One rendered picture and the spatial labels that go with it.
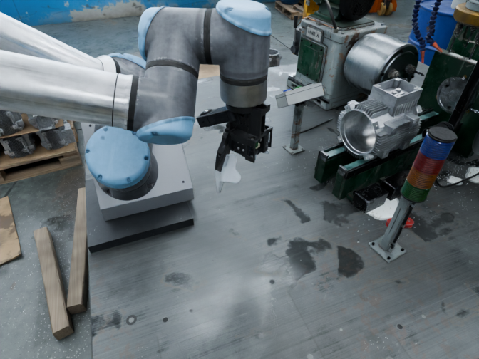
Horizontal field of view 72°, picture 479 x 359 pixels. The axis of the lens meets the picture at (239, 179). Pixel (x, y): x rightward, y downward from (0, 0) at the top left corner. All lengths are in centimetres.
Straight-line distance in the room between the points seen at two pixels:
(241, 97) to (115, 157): 37
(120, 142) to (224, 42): 39
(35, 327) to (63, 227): 65
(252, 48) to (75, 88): 28
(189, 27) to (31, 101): 26
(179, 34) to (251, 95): 16
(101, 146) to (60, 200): 178
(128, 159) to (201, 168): 52
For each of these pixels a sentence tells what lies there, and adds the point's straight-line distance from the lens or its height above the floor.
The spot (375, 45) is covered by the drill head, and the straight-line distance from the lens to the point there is 156.
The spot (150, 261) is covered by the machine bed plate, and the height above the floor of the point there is 80.
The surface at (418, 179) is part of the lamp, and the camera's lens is 90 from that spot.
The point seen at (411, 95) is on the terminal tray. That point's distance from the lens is 121.
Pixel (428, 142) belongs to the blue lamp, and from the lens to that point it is 85.
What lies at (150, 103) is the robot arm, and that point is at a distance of 54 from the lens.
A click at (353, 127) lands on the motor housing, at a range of 127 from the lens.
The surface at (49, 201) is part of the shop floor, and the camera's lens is 264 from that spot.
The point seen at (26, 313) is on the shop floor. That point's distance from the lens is 211.
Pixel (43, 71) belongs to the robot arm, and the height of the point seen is 143.
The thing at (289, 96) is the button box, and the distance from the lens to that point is 122.
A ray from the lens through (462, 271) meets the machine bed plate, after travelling 117.
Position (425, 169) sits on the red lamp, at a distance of 88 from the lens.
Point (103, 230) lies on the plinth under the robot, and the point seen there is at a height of 83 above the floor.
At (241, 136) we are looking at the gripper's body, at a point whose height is 125.
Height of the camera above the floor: 162
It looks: 41 degrees down
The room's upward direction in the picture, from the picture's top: straight up
